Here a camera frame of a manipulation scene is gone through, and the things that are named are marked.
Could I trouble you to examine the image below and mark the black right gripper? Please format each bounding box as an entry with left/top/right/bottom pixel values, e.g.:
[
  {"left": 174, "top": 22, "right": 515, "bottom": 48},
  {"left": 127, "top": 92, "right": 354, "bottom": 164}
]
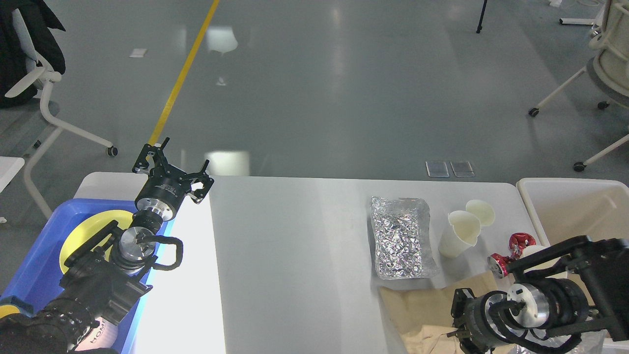
[{"left": 446, "top": 288, "right": 508, "bottom": 352}]

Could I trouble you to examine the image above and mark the floor socket plate right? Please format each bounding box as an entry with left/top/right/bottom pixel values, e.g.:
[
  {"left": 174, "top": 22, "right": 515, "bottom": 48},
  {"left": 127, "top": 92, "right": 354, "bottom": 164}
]
[{"left": 450, "top": 161, "right": 476, "bottom": 177}]

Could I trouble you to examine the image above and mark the clear plastic bag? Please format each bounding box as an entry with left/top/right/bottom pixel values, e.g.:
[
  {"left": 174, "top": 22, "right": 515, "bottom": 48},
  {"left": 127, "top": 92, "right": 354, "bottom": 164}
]
[{"left": 526, "top": 329, "right": 608, "bottom": 354}]

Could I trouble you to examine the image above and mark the crushed red can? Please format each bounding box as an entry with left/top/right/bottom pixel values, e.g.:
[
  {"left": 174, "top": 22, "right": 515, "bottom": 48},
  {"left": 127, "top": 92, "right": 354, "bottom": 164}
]
[{"left": 487, "top": 233, "right": 537, "bottom": 279}]

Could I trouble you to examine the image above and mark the brown paper bag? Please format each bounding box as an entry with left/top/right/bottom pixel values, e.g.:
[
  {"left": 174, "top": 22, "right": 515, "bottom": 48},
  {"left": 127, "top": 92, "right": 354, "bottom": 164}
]
[{"left": 377, "top": 270, "right": 513, "bottom": 354}]

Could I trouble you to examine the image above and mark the white office chair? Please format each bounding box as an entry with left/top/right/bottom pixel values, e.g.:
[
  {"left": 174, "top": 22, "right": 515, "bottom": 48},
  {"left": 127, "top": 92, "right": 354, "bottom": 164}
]
[
  {"left": 6, "top": 9, "right": 118, "bottom": 219},
  {"left": 527, "top": 0, "right": 629, "bottom": 117}
]

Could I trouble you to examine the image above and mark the silver foil bag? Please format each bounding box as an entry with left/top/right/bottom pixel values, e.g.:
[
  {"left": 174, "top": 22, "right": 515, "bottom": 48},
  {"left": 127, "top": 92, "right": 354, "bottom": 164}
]
[{"left": 371, "top": 196, "right": 441, "bottom": 280}]

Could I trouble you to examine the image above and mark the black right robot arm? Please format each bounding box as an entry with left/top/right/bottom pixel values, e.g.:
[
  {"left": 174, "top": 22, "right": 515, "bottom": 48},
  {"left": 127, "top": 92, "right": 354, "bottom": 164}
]
[{"left": 446, "top": 236, "right": 628, "bottom": 354}]

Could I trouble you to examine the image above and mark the white office chair left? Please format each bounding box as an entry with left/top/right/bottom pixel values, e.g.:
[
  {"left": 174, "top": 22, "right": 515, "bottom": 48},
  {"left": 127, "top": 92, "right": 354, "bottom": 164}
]
[{"left": 6, "top": 9, "right": 118, "bottom": 219}]

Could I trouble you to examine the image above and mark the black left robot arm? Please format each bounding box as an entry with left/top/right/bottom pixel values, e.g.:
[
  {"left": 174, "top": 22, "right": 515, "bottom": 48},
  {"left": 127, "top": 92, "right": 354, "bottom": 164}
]
[{"left": 1, "top": 138, "right": 214, "bottom": 354}]

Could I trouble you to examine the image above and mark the white paper cup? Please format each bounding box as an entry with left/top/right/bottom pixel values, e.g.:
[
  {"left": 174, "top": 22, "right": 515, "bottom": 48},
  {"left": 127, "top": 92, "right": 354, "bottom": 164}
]
[
  {"left": 465, "top": 199, "right": 496, "bottom": 227},
  {"left": 520, "top": 245, "right": 560, "bottom": 270},
  {"left": 438, "top": 210, "right": 482, "bottom": 259}
]

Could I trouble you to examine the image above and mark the yellow plate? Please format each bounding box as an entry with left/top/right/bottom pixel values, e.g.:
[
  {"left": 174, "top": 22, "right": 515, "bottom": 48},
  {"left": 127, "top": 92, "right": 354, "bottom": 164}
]
[{"left": 58, "top": 210, "right": 133, "bottom": 274}]

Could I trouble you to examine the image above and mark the floor socket plate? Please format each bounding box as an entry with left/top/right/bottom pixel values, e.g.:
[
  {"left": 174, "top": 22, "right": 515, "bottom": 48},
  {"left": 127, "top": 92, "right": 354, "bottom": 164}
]
[
  {"left": 425, "top": 161, "right": 450, "bottom": 178},
  {"left": 450, "top": 161, "right": 476, "bottom": 177}
]

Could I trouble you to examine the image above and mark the beige plastic bin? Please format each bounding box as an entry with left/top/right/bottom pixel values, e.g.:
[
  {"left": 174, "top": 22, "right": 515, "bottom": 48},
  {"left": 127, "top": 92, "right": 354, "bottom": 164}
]
[{"left": 516, "top": 178, "right": 629, "bottom": 246}]

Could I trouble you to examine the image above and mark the pink mug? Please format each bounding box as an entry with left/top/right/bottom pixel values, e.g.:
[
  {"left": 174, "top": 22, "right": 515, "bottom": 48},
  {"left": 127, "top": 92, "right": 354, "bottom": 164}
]
[{"left": 74, "top": 317, "right": 118, "bottom": 351}]

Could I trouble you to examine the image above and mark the blue mug yellow inside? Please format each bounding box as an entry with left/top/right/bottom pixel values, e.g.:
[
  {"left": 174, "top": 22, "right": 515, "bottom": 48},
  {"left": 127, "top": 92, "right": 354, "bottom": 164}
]
[{"left": 0, "top": 296, "right": 34, "bottom": 318}]

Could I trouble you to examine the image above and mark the white side table corner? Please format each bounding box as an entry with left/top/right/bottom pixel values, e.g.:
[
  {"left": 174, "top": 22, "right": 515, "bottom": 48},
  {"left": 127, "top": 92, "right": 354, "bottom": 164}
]
[{"left": 0, "top": 156, "right": 25, "bottom": 193}]

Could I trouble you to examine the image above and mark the black jacket on chair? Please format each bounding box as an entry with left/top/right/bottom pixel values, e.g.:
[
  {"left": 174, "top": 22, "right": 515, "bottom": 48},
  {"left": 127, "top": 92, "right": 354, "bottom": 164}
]
[{"left": 0, "top": 0, "right": 66, "bottom": 110}]

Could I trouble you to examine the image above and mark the floor socket plate left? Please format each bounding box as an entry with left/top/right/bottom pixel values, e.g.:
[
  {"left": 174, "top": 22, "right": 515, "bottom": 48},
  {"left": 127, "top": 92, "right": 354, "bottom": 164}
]
[{"left": 425, "top": 161, "right": 450, "bottom": 178}]

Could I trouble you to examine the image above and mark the white office chair right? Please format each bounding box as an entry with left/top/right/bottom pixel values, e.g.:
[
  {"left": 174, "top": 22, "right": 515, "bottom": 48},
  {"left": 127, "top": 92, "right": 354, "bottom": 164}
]
[{"left": 527, "top": 0, "right": 629, "bottom": 117}]

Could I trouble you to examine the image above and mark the black tripod leg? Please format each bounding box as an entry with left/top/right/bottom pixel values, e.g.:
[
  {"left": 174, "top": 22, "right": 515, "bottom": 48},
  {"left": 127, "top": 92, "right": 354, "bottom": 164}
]
[{"left": 476, "top": 0, "right": 489, "bottom": 34}]

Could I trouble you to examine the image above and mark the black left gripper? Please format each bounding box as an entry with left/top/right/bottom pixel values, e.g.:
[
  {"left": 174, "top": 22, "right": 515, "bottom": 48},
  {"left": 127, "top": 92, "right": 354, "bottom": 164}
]
[{"left": 133, "top": 137, "right": 214, "bottom": 220}]

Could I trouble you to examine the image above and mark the white chair leg with caster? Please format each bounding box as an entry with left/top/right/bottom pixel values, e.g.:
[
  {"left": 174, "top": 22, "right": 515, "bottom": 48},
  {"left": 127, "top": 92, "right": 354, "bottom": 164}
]
[{"left": 573, "top": 134, "right": 629, "bottom": 172}]

